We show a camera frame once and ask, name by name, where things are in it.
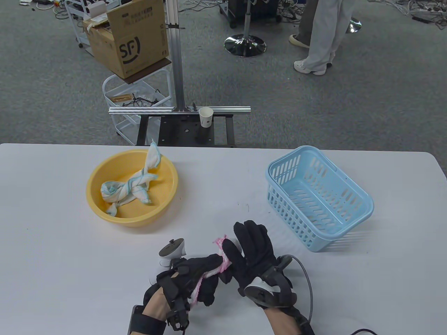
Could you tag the person's right hand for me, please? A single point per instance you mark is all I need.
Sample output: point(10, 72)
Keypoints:
point(255, 244)

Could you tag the white metal rack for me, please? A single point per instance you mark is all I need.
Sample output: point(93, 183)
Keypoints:
point(71, 21)

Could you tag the black wheeled equipment base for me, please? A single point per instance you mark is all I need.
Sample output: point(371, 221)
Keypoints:
point(237, 10)

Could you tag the light blue plastic basket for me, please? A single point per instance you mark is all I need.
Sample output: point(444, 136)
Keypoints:
point(345, 228)

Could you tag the aluminium profile post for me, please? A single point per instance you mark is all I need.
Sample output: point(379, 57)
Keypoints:
point(176, 69)

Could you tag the brown wooden board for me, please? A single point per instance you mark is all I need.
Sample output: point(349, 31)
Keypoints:
point(153, 71)

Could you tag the aluminium profile rail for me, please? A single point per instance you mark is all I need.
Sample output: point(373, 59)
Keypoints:
point(139, 110)

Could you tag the black metal stand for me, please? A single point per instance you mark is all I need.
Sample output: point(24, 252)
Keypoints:
point(174, 131)

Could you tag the pink-edged white dish cloth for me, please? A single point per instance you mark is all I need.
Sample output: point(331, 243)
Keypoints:
point(225, 260)

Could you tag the brown flat packet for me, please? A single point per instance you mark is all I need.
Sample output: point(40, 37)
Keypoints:
point(120, 98)

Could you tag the chrome round base pole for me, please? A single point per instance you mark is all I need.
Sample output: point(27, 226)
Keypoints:
point(354, 25)
point(244, 45)

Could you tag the person's left hand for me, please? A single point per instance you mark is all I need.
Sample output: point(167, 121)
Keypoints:
point(199, 265)

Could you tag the person's left forearm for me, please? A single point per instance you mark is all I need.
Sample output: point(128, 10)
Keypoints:
point(155, 303)

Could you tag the brown cardboard box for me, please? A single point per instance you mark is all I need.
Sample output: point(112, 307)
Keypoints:
point(139, 42)

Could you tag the person's right forearm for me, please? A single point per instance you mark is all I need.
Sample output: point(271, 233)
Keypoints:
point(279, 321)

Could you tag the black round tracking controller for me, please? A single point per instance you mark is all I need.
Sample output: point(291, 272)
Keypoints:
point(265, 291)
point(171, 247)

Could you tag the yellow plastic basin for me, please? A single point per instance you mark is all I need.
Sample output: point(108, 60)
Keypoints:
point(164, 171)

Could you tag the white paper cup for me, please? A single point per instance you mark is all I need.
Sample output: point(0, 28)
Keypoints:
point(206, 117)

